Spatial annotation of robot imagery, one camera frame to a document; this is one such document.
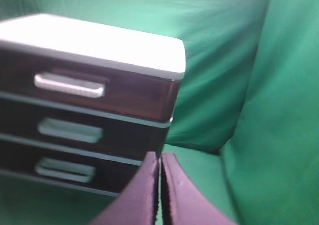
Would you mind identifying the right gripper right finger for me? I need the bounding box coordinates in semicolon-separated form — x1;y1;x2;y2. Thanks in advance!
160;152;236;225

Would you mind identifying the white plastic drawer cabinet frame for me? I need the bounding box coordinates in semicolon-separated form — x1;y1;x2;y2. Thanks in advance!
0;12;186;198

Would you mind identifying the green cloth backdrop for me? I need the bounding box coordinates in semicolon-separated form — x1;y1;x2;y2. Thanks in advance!
0;0;319;225

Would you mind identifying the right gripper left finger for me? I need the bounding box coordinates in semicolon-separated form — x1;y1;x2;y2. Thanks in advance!
90;151;160;225

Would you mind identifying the dark translucent drawer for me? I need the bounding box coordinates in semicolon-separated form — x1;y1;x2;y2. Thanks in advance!
0;133;142;197
0;99;168;160
0;48;181;122

